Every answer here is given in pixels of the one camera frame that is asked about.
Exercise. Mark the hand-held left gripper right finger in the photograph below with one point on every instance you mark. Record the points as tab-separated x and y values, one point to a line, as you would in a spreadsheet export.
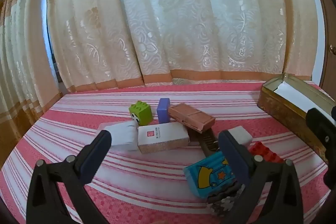
233	157

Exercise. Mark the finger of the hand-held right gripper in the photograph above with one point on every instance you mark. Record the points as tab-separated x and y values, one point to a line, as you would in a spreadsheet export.
319	127

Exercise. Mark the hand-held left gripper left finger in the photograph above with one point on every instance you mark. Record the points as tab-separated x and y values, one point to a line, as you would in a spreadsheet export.
99	149

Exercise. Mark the white foam block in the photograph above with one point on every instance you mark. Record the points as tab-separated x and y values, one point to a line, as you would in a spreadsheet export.
241	136
123	134

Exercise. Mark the blue toy block moon print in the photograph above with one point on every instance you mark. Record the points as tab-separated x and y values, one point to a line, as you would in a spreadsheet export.
207	174

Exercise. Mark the dark metal clip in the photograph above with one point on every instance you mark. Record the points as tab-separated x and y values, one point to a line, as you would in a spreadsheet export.
207	140

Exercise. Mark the red toy brick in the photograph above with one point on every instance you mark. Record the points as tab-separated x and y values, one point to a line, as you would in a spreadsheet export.
265	151

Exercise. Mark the gold metal tin box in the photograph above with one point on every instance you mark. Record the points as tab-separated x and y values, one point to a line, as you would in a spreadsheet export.
281	108

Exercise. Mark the dark speckled clip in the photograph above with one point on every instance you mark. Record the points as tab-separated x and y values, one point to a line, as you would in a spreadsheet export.
225	201

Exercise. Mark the green toy brick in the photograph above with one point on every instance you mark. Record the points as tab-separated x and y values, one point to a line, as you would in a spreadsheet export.
141	112

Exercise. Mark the pink box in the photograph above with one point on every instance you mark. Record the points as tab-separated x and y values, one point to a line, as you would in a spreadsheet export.
191	116

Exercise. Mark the white box with cork sides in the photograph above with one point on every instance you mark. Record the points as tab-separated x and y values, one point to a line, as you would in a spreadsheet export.
162	137

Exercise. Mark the blue rectangular block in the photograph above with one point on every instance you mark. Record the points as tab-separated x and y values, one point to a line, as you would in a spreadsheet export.
163	109

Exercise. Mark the pink striped bedsheet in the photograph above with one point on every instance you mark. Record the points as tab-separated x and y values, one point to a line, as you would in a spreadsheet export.
105	184

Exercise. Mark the white paper tin liner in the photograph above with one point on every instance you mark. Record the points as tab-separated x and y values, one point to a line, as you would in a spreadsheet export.
296	96

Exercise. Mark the brass door knob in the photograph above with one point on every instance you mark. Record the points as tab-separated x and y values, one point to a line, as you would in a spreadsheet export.
333	50

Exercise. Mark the brown wooden door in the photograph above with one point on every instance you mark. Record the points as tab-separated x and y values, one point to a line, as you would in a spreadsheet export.
326	16

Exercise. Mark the cream floral curtain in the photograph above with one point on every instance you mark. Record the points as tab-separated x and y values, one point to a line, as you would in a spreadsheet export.
21	56
183	16

